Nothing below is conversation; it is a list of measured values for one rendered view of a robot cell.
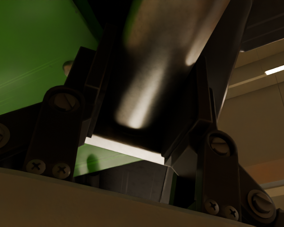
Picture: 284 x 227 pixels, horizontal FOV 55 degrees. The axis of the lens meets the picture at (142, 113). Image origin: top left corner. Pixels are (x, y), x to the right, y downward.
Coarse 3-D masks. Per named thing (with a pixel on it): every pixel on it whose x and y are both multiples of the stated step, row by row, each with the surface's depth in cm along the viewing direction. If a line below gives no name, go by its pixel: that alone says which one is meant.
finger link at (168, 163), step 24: (192, 72) 11; (192, 96) 10; (168, 120) 12; (192, 120) 9; (216, 120) 11; (168, 144) 11; (192, 144) 9; (192, 168) 10; (240, 168) 9; (192, 192) 10; (240, 192) 9; (264, 192) 9; (264, 216) 8
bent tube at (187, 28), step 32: (160, 0) 8; (192, 0) 8; (224, 0) 8; (128, 32) 9; (160, 32) 8; (192, 32) 8; (128, 64) 10; (160, 64) 9; (192, 64) 10; (128, 96) 10; (160, 96) 10; (96, 128) 12; (128, 128) 12; (160, 128) 13; (160, 160) 12
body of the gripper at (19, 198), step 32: (0, 192) 5; (32, 192) 6; (64, 192) 6; (96, 192) 6; (0, 224) 5; (32, 224) 5; (64, 224) 5; (96, 224) 5; (128, 224) 6; (160, 224) 6; (192, 224) 6; (224, 224) 6
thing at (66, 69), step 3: (66, 63) 14; (69, 63) 14; (72, 63) 14; (63, 66) 14; (66, 66) 14; (69, 66) 14; (63, 69) 14; (66, 69) 14; (69, 69) 14; (66, 72) 14; (66, 75) 14
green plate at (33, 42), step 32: (0, 0) 12; (32, 0) 12; (64, 0) 12; (0, 32) 13; (32, 32) 13; (64, 32) 13; (96, 32) 13; (0, 64) 14; (32, 64) 14; (0, 96) 16; (32, 96) 16; (96, 160) 19; (128, 160) 19
